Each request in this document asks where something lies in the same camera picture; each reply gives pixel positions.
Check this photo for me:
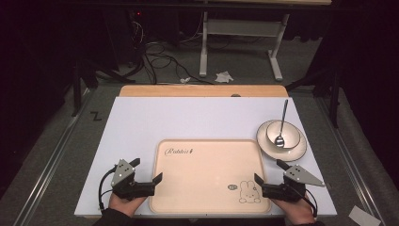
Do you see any white metal stand frame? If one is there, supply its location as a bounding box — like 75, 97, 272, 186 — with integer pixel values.
199, 11, 290, 82

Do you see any black floor cable bundle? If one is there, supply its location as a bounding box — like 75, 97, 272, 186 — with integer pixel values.
131, 20, 215, 86

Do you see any white ceramic bowl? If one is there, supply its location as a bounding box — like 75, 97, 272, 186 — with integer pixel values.
265, 120, 301, 150

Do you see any beige plastic tray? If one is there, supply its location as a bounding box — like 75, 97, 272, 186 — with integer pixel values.
149, 138, 272, 215

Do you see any person's left hand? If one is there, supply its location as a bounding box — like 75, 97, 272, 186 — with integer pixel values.
107, 191, 148, 218

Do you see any white dark-rimmed plate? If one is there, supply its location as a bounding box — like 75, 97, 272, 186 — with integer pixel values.
256, 120, 308, 163

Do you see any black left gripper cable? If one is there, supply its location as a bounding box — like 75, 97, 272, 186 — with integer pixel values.
98, 168, 118, 215

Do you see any large crumpled white paper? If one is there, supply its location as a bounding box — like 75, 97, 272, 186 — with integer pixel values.
215, 71, 234, 84

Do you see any black metal stand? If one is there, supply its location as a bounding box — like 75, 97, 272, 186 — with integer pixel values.
285, 67, 343, 128
71, 56, 136, 118

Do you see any person's right hand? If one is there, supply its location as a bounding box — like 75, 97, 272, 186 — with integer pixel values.
270, 195, 315, 226

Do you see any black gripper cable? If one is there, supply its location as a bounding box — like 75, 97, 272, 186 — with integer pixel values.
98, 168, 118, 215
302, 187, 319, 218

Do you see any flat white paper sheet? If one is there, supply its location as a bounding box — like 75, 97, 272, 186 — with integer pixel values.
347, 205, 382, 226

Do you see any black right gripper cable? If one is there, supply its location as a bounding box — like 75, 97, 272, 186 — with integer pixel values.
302, 187, 319, 218

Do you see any metal floor rail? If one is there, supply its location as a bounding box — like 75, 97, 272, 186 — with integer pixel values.
314, 97, 389, 226
12, 89, 95, 226

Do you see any white board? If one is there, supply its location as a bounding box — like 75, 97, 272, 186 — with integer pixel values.
73, 96, 338, 218

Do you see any metal spoon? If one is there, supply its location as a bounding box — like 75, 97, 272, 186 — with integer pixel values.
274, 99, 289, 149

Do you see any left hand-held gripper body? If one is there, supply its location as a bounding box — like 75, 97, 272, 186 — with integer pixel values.
110, 158, 156, 201

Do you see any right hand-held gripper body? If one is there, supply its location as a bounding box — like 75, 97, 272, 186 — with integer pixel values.
261, 164, 326, 202

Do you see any wooden table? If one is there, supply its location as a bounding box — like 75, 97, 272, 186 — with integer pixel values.
119, 84, 290, 98

